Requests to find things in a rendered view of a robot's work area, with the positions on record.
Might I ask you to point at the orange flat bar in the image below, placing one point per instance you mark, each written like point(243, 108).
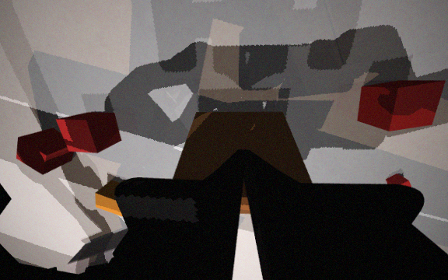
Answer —
point(105, 198)

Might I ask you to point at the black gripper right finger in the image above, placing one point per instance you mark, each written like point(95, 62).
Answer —
point(281, 207)

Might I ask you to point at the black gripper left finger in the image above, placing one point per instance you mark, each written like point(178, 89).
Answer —
point(211, 204)

